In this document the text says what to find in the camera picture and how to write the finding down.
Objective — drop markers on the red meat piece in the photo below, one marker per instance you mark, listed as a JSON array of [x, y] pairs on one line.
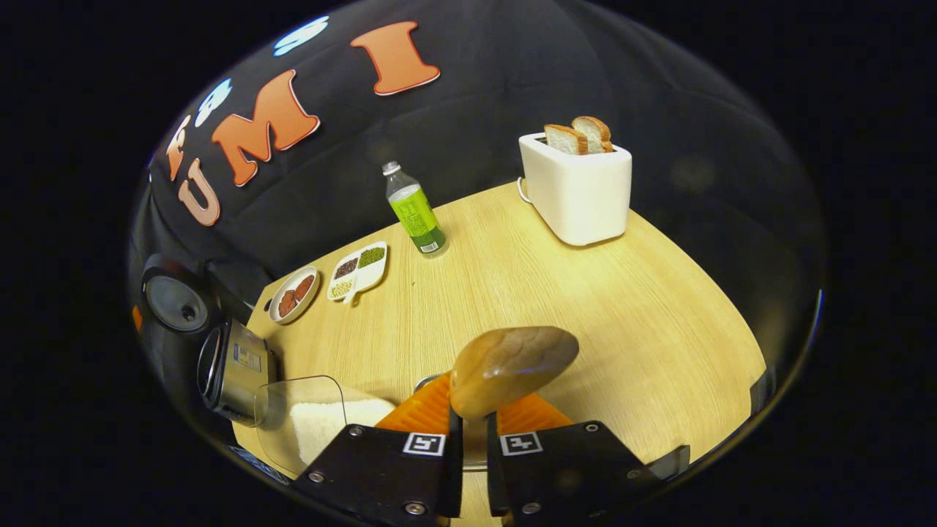
[[304, 287], [287, 302]]

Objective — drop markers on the clear plastic rice container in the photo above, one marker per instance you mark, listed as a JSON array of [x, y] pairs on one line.
[[293, 395]]

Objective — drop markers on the metal chopstick holder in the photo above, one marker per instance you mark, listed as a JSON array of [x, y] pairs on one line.
[[423, 381]]

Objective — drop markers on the dark grey rice cooker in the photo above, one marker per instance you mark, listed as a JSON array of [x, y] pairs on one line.
[[238, 366]]

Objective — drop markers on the white round plate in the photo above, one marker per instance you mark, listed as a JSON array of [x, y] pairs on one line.
[[282, 289]]

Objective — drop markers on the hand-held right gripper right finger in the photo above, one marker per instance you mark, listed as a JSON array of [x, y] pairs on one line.
[[571, 476]]

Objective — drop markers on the white rice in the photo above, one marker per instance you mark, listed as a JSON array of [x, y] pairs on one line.
[[329, 428]]

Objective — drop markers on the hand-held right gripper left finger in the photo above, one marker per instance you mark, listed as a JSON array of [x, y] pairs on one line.
[[381, 476]]

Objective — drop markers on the wooden spoon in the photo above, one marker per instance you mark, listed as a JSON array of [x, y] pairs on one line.
[[512, 366]]

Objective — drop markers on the white toaster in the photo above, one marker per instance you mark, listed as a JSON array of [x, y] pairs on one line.
[[578, 194]]

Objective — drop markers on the green label plastic bottle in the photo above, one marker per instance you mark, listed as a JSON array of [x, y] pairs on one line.
[[415, 212]]

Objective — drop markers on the toast bread slice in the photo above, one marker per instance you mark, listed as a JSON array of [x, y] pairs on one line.
[[596, 132], [564, 139]]

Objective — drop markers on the white divided dish of grains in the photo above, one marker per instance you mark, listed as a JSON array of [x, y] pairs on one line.
[[366, 272]]

